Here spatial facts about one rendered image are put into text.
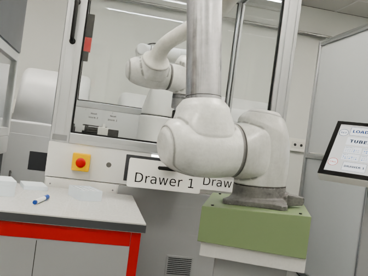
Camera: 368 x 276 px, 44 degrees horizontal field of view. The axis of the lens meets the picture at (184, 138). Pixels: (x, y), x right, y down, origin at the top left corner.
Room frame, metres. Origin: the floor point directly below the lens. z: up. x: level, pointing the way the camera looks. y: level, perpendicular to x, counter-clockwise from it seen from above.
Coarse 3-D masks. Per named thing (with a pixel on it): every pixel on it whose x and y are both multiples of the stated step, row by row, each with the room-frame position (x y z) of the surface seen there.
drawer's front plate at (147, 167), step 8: (136, 160) 1.76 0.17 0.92; (144, 160) 1.76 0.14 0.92; (152, 160) 1.77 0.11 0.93; (128, 168) 1.76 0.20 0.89; (136, 168) 1.76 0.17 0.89; (144, 168) 1.76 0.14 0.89; (152, 168) 1.77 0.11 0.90; (128, 176) 1.75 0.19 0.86; (136, 176) 1.76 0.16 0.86; (144, 176) 1.76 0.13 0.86; (152, 176) 1.77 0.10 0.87; (160, 176) 1.77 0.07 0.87; (168, 176) 1.78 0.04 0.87; (176, 176) 1.79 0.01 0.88; (184, 176) 1.79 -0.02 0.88; (192, 176) 1.80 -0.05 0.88; (128, 184) 1.75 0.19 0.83; (136, 184) 1.76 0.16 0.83; (144, 184) 1.76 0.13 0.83; (152, 184) 1.77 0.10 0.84; (168, 184) 1.78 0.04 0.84; (176, 184) 1.79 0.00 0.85; (184, 184) 1.79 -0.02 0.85; (192, 184) 1.80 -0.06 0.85; (200, 184) 1.81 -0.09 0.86; (184, 192) 1.79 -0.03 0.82; (192, 192) 1.80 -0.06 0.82
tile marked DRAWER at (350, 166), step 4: (344, 164) 1.87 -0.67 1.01; (348, 164) 1.86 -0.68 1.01; (352, 164) 1.86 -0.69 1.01; (356, 164) 1.85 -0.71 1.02; (360, 164) 1.84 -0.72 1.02; (364, 164) 1.84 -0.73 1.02; (344, 168) 1.86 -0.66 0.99; (348, 168) 1.85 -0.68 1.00; (352, 168) 1.84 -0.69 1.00; (356, 168) 1.84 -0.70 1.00; (360, 168) 1.83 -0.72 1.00; (364, 168) 1.82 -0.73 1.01; (360, 172) 1.81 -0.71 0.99; (364, 172) 1.81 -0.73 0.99
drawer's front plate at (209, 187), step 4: (208, 180) 2.00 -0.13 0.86; (216, 180) 2.01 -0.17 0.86; (224, 180) 2.02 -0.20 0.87; (228, 180) 2.02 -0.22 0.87; (232, 180) 2.02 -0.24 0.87; (220, 184) 2.01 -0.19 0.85; (224, 184) 2.02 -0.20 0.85; (232, 184) 2.02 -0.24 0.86; (200, 188) 2.00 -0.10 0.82; (204, 188) 2.00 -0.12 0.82; (208, 188) 2.00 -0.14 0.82; (212, 188) 2.01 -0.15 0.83; (216, 188) 2.01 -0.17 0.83; (220, 188) 2.01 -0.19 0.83; (224, 188) 2.02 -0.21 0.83; (228, 188) 2.02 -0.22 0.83; (232, 188) 2.02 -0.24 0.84
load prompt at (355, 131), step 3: (351, 129) 1.99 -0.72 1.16; (354, 129) 1.98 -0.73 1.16; (357, 129) 1.98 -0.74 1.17; (360, 129) 1.97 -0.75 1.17; (363, 129) 1.97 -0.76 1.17; (366, 129) 1.96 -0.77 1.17; (351, 132) 1.98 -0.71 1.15; (354, 132) 1.97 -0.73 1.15; (357, 132) 1.97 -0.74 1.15; (360, 132) 1.96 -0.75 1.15; (363, 132) 1.96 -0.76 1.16; (366, 132) 1.95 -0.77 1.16; (354, 135) 1.96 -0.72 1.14; (357, 135) 1.95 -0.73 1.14; (360, 135) 1.95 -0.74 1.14; (363, 135) 1.94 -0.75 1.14; (366, 135) 1.94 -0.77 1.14
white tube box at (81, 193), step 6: (72, 186) 1.69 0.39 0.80; (78, 186) 1.74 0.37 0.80; (84, 186) 1.76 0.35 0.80; (90, 186) 1.76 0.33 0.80; (72, 192) 1.69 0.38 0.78; (78, 192) 1.64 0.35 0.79; (84, 192) 1.63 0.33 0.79; (90, 192) 1.64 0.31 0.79; (96, 192) 1.66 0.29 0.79; (78, 198) 1.63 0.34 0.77; (84, 198) 1.63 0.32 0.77; (90, 198) 1.64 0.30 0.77; (96, 198) 1.66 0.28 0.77
